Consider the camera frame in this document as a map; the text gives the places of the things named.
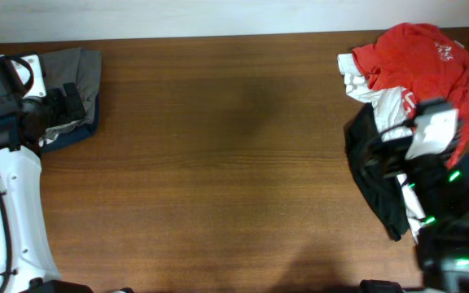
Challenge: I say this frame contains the grey cargo shorts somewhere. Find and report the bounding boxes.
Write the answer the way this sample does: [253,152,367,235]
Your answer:
[41,47,102,144]

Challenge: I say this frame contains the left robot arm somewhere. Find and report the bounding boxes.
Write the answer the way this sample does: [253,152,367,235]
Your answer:
[0,48,102,292]

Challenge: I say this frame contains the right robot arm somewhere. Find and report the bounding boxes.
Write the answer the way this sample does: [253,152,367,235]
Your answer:
[345,133,469,292]

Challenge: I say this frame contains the black garment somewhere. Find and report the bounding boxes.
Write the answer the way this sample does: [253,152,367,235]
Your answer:
[344,103,409,241]

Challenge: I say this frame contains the navy blue folded garment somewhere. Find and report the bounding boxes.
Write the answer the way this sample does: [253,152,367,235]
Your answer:
[42,95,100,153]

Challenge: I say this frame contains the white t-shirt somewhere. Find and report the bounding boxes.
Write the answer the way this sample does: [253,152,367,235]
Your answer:
[337,54,424,243]

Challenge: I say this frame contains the red t-shirt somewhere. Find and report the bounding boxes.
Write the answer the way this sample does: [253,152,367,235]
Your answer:
[352,23,469,168]

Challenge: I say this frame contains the right black cable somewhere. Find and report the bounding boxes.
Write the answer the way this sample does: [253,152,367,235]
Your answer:
[358,117,417,180]

